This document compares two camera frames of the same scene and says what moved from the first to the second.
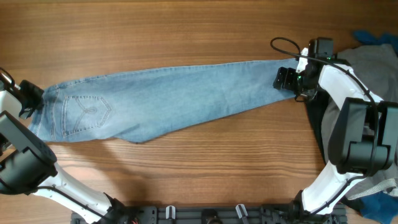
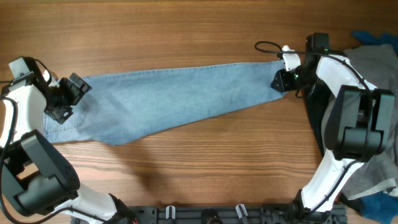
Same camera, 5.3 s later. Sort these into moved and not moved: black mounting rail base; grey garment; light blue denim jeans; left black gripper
Moved: left black gripper
Not moved: light blue denim jeans; black mounting rail base; grey garment
